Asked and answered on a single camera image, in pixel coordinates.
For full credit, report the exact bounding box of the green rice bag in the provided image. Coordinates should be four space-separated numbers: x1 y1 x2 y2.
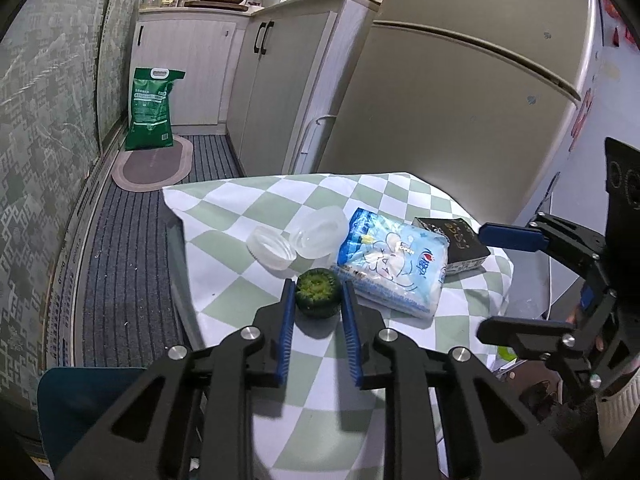
124 67 187 151

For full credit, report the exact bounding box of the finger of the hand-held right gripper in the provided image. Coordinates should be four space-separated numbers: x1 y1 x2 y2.
476 287 623 393
477 211 609 283

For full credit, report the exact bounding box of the striped grey floor runner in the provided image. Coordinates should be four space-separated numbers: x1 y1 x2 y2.
80 134 242 368

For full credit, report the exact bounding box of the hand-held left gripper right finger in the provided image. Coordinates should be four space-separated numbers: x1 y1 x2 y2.
341 282 583 480

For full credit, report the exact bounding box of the white tubular rack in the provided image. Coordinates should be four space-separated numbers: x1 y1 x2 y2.
299 114 337 174

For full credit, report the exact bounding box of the blue white tissue packet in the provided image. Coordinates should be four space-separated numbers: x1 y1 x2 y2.
333 207 450 320

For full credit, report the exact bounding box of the clear plastic container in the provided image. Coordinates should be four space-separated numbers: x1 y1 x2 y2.
290 206 348 260

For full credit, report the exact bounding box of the red fridge sticker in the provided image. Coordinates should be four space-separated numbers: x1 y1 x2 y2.
569 87 597 152

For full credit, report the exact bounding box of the person's right forearm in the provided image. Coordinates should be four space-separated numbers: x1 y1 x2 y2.
596 352 640 458

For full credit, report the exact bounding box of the small black box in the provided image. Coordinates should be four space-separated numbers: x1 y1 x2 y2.
414 216 491 276

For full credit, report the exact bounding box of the beige refrigerator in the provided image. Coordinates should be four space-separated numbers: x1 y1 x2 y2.
320 0 640 321

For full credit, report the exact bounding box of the oval grey floor mat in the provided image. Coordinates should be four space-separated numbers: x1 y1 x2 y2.
111 135 195 192

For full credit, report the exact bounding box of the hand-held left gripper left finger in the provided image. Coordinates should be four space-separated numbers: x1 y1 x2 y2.
50 278 301 480

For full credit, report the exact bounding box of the patterned glass sliding door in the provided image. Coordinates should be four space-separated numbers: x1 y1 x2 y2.
0 0 142 441

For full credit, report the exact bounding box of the clear plastic lid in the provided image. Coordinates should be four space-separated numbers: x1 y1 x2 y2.
246 226 297 277

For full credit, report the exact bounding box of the green white checkered tablecloth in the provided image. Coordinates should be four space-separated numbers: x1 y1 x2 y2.
161 172 516 480

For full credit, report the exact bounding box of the white cabinet with double doors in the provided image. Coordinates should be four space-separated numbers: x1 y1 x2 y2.
226 0 383 179

